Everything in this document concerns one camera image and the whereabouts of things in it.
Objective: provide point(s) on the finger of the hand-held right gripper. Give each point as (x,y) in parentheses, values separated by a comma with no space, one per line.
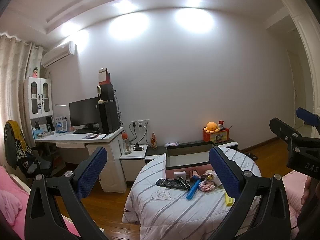
(308,117)
(285,130)

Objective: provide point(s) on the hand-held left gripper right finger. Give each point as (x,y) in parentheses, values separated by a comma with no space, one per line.
(225,172)

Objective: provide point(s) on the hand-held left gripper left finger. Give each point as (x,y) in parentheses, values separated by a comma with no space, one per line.
(91,172)

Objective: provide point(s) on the white and pink block toy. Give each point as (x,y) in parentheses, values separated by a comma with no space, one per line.
(207,186)

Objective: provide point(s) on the yellow highlighter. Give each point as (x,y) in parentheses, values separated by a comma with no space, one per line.
(230,200)

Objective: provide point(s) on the copper metal cup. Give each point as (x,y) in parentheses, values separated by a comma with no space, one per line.
(195,176)

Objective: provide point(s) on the blue carton with gold print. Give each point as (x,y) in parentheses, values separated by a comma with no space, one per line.
(193,190)

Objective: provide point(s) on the pink box with black rim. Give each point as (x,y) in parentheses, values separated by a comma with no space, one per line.
(190,155)

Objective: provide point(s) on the white square charger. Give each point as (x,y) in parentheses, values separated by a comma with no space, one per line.
(178,175)

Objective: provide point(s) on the black remote control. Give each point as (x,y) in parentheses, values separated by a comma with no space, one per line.
(167,183)

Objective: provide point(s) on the person's right hand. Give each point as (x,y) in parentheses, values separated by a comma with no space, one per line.
(307,191)

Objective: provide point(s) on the black floor scale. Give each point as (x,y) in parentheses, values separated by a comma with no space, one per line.
(250,156)

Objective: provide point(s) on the pink quilt with purple frill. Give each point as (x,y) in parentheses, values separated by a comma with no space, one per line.
(293,195)

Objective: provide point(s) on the red cartoon storage box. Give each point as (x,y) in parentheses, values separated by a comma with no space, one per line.
(217,136)

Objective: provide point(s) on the white desk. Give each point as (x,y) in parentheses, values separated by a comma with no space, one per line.
(67,138)

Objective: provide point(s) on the black-topped white shelf unit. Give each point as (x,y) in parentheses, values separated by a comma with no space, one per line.
(132,165)

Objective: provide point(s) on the black keyboard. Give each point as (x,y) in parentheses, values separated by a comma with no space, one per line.
(83,131)

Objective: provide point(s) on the bottle with orange cap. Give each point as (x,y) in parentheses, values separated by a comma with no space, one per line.
(126,145)

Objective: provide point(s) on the orange octopus plush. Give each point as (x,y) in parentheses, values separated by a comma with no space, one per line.
(211,127)

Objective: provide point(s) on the small red and white card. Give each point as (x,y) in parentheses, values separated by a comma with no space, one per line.
(221,124)

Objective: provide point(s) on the small black device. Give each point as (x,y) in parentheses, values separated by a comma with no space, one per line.
(138,147)

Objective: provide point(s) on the blue and white box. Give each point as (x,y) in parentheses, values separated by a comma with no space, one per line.
(61,125)

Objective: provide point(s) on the black computer tower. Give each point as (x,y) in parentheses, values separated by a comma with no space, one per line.
(108,117)

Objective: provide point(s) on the crumpled patterned cloth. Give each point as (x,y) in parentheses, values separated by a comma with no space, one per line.
(172,144)

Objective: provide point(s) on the black computer monitor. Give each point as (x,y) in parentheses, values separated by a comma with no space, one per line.
(83,112)

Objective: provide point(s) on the orange snack bag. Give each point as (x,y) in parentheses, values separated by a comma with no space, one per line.
(153,141)

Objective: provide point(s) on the office chair with draped clothes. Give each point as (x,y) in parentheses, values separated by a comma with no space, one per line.
(20,152)

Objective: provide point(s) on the small white desk fan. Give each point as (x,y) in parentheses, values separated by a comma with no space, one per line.
(100,95)

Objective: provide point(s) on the white striped quilt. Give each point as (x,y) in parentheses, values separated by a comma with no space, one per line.
(160,217)

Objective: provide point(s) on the black speaker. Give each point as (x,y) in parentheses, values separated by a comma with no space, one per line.
(108,92)

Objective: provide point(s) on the plain pink bedding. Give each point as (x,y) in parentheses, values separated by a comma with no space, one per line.
(10,200)

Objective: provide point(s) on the white glass-door cabinet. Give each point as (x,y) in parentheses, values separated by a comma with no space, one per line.
(37,97)

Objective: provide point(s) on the red cardboard box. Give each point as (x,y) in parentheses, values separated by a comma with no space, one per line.
(106,78)

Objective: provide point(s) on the beige curtain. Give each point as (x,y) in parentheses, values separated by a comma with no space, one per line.
(12,92)

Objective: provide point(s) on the small pink doll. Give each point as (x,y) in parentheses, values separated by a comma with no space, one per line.
(35,72)

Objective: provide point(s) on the white air conditioner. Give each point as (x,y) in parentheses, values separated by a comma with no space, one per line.
(58,55)

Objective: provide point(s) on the white wall outlet strip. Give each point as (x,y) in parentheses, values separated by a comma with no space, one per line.
(140,123)

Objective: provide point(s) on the white door frame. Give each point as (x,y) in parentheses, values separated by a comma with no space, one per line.
(303,42)

